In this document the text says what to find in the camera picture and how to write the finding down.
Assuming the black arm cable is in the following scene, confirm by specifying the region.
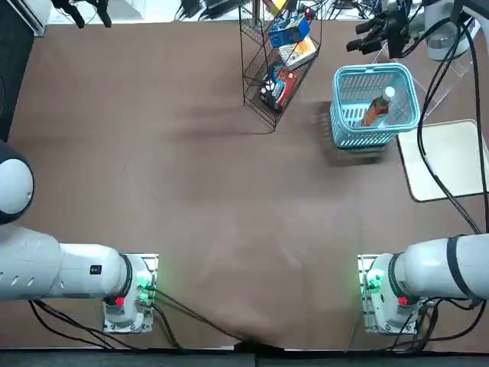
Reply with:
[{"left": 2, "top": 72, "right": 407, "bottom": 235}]
[
  {"left": 416, "top": 17, "right": 484, "bottom": 235},
  {"left": 460, "top": 15, "right": 489, "bottom": 200}
]

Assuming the black power brick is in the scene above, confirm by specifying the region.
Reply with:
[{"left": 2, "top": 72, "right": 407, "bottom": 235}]
[{"left": 178, "top": 0, "right": 204, "bottom": 19}]

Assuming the cream plastic tray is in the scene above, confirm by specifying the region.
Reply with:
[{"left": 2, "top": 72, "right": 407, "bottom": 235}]
[{"left": 396, "top": 119, "right": 489, "bottom": 203}]

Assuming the amber tea bottle white cap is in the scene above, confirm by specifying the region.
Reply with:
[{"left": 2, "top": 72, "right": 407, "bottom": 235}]
[{"left": 361, "top": 86, "right": 397, "bottom": 128}]

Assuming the clear acrylic beverage shelf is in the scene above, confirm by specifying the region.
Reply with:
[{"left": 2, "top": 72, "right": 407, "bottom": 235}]
[{"left": 372, "top": 40, "right": 474, "bottom": 118}]

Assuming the black base cable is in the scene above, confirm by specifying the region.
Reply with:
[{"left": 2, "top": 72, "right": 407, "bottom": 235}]
[{"left": 151, "top": 288, "right": 253, "bottom": 345}]

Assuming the white orange cracker box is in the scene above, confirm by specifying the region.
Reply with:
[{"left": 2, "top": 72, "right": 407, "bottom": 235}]
[{"left": 277, "top": 36, "right": 318, "bottom": 70}]

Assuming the blue Oreo cookie box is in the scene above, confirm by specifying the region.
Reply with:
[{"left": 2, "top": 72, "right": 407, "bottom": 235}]
[{"left": 268, "top": 17, "right": 311, "bottom": 49}]

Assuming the aluminium camera post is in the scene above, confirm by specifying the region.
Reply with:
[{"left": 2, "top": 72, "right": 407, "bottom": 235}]
[{"left": 250, "top": 0, "right": 265, "bottom": 24}]

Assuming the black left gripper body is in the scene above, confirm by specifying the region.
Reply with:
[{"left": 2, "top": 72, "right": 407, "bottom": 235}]
[{"left": 51, "top": 0, "right": 110, "bottom": 8}]

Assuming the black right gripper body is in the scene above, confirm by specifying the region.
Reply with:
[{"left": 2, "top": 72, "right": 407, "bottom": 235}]
[{"left": 380, "top": 7, "right": 421, "bottom": 58}]

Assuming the light blue plastic basket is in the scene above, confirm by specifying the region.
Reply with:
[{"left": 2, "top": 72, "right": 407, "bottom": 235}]
[{"left": 330, "top": 63, "right": 421, "bottom": 149}]

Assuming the grey finned power supply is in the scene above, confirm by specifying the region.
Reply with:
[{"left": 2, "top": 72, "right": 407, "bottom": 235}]
[{"left": 204, "top": 0, "right": 245, "bottom": 12}]

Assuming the black wire snack shelf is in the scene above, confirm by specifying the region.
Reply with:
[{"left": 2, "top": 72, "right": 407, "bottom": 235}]
[{"left": 238, "top": 0, "right": 323, "bottom": 133}]

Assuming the white grooved panel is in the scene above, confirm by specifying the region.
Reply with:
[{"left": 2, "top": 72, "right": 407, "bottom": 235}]
[{"left": 22, "top": 0, "right": 53, "bottom": 37}]

